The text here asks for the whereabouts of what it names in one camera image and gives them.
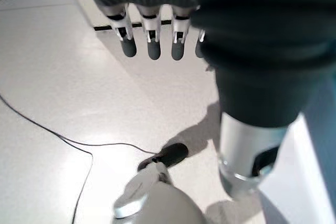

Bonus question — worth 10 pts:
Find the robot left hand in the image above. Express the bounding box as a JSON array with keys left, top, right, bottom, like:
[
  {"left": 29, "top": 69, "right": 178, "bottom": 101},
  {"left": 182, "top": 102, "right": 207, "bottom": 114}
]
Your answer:
[{"left": 76, "top": 0, "right": 336, "bottom": 200}]

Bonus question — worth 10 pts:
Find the black floor cable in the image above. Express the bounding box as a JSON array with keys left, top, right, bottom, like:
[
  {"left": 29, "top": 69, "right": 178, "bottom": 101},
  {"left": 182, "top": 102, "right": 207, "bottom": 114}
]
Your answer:
[{"left": 0, "top": 92, "right": 161, "bottom": 224}]

